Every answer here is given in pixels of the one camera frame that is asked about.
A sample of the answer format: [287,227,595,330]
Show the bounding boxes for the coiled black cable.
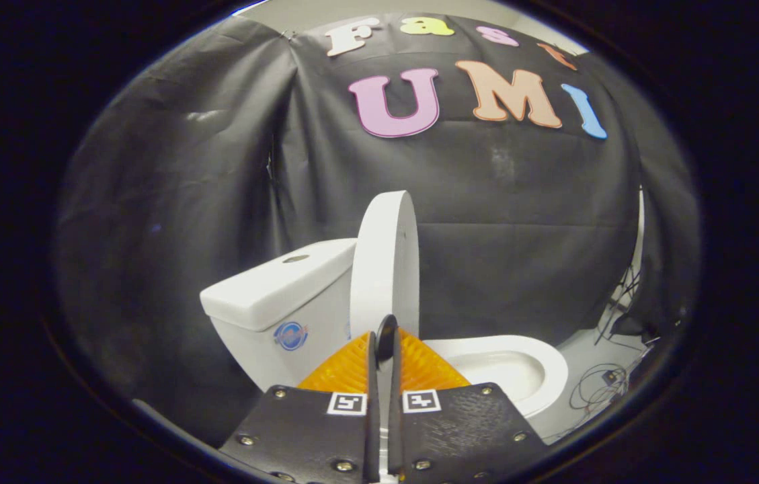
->
[567,363,630,412]

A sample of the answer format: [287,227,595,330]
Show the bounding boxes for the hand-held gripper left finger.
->
[218,331,380,483]

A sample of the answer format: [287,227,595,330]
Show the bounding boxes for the white toilet tank cover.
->
[200,237,358,332]

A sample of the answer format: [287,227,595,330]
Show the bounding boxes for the white toilet lid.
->
[350,190,420,340]

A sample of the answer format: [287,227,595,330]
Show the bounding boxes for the white toilet body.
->
[200,237,571,442]

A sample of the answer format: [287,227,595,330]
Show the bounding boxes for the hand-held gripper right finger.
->
[389,327,549,483]

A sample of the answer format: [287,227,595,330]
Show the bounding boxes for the black pull tab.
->
[376,314,399,362]

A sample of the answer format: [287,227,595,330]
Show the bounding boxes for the black backdrop cloth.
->
[53,13,701,446]

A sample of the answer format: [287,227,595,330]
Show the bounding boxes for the black tripod stand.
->
[594,264,643,345]

